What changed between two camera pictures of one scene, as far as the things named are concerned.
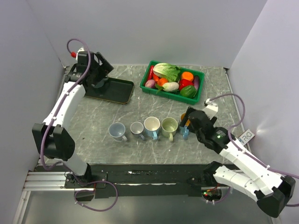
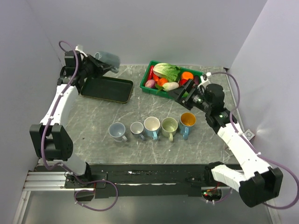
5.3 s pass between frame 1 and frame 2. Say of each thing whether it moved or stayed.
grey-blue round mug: stayed
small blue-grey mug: stayed
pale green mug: stayed
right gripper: moved
